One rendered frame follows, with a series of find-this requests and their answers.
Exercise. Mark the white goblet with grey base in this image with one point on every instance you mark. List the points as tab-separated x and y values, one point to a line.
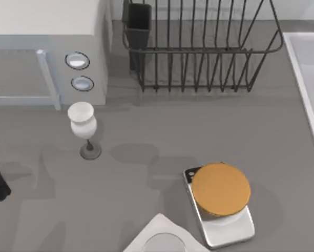
82	123

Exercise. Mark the small microwave knob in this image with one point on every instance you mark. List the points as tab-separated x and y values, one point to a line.
82	83

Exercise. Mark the white jar with wooden lid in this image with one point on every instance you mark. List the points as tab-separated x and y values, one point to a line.
221	190

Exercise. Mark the pale microwave oven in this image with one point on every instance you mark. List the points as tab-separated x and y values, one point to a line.
99	52

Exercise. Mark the large microwave knob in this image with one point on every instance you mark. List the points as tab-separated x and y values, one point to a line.
77	61

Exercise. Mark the black cutlery holder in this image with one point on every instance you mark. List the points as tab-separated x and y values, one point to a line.
137	23

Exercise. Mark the silver smartphone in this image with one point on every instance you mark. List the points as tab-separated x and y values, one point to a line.
225	233

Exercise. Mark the microwave oven door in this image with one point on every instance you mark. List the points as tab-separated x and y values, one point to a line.
20	76

